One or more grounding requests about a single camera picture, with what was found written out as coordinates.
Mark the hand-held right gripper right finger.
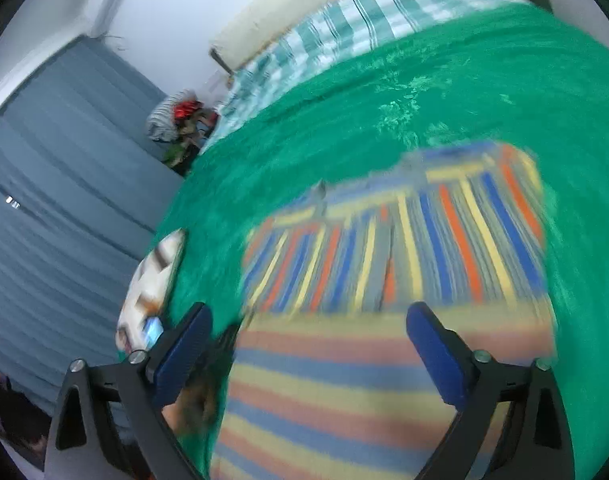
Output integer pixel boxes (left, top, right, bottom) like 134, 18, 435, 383
406, 302, 576, 480

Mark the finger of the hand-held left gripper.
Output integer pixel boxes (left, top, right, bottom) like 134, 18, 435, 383
212, 324, 242, 361

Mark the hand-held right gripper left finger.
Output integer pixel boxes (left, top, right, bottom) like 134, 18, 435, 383
44, 302, 214, 480

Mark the striped knit shirt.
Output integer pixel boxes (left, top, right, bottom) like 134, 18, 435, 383
209, 141, 560, 480

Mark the pile of clothes and toys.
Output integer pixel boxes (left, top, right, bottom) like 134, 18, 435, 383
145, 89, 220, 176

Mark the patchwork cushion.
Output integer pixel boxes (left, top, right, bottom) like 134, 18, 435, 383
116, 228, 188, 361

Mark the grey curtain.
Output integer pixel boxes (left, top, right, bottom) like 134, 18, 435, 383
0, 35, 185, 418

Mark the green plush blanket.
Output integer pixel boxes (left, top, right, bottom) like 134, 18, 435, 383
154, 2, 609, 480

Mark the cream pillow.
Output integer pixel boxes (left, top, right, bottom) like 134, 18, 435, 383
209, 0, 455, 68

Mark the green checked bedsheet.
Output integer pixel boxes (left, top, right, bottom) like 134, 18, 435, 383
204, 0, 530, 153

